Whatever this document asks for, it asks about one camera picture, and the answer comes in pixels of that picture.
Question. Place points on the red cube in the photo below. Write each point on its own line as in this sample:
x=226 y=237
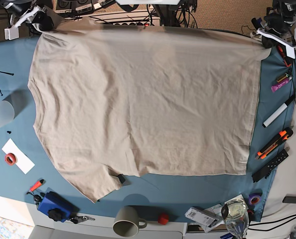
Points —
x=163 y=218

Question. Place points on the frosted plastic cup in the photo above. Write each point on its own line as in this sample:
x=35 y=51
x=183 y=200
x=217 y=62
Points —
x=6 y=113

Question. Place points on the beige T-shirt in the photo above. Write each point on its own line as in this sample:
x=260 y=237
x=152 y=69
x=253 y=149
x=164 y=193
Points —
x=134 y=100

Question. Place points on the white barcode box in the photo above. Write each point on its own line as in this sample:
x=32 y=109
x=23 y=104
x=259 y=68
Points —
x=205 y=217

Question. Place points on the red black pliers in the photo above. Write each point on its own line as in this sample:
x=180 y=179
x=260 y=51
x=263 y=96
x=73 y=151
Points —
x=282 y=51

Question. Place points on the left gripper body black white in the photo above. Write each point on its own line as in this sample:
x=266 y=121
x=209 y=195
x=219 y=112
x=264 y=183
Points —
x=279 y=29

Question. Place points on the black phone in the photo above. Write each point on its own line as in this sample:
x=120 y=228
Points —
x=289 y=200

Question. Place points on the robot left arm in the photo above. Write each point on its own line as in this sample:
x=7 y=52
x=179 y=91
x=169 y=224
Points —
x=283 y=8

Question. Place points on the keys with carabiner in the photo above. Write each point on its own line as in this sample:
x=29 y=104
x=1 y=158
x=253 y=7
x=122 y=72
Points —
x=80 y=219

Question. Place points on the grey ceramic mug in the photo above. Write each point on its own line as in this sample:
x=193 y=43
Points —
x=128 y=223

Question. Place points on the black remote control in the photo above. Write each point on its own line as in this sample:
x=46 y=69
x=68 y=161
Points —
x=266 y=170

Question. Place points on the purple tape roll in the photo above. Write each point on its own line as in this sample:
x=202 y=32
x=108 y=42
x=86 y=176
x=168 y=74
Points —
x=254 y=198

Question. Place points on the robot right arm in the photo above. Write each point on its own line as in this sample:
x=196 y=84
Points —
x=47 y=3

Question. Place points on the white paper sheet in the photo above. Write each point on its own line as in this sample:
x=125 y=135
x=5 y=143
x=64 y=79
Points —
x=23 y=162

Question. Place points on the wine glass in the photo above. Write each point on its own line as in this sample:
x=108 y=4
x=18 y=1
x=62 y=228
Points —
x=236 y=218

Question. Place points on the red tape roll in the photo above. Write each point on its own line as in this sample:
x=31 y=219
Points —
x=10 y=159

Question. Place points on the blue box with black knob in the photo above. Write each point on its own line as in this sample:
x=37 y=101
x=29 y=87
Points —
x=55 y=207

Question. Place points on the white marker black cap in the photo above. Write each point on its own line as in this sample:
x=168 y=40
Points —
x=278 y=111

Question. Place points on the orange black utility knife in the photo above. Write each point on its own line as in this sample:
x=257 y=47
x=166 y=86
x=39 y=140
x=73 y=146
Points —
x=276 y=141

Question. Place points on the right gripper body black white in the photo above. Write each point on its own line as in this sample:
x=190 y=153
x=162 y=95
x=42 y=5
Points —
x=37 y=16

